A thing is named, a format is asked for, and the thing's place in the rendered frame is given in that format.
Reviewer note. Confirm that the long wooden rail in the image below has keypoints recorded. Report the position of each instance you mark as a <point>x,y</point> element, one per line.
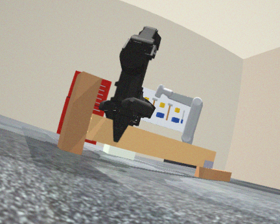
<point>100,130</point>

